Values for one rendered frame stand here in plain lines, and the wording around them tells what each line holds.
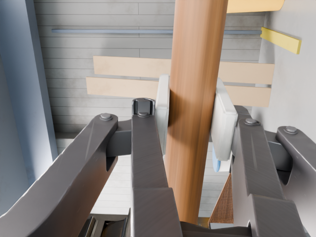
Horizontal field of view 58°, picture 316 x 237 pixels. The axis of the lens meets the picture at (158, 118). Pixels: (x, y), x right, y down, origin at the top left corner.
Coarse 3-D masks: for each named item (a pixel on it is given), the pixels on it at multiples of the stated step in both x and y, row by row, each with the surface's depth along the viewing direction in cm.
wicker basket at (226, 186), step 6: (228, 180) 196; (228, 186) 198; (222, 192) 200; (228, 192) 200; (222, 198) 202; (228, 198) 203; (216, 204) 204; (228, 204) 204; (216, 210) 207; (222, 210) 206; (228, 210) 207; (210, 216) 210; (216, 216) 209; (210, 222) 211; (216, 222) 210; (222, 222) 208; (228, 222) 207
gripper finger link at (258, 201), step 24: (240, 120) 15; (240, 144) 12; (264, 144) 12; (240, 168) 12; (264, 168) 11; (240, 192) 11; (264, 192) 9; (240, 216) 10; (264, 216) 8; (288, 216) 8
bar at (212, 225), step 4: (212, 224) 134; (216, 224) 134; (220, 224) 134; (224, 224) 134; (228, 224) 134; (232, 224) 134; (212, 228) 132; (216, 228) 132; (220, 228) 132; (304, 228) 132; (308, 236) 131
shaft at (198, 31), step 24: (192, 0) 15; (216, 0) 15; (192, 24) 16; (216, 24) 16; (192, 48) 16; (216, 48) 16; (192, 72) 17; (216, 72) 17; (192, 96) 17; (168, 120) 19; (192, 120) 18; (168, 144) 19; (192, 144) 19; (168, 168) 20; (192, 168) 19; (192, 192) 20; (192, 216) 21
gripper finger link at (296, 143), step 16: (288, 128) 14; (288, 144) 13; (304, 144) 13; (304, 160) 12; (288, 176) 14; (304, 176) 11; (288, 192) 13; (304, 192) 11; (304, 208) 11; (304, 224) 11
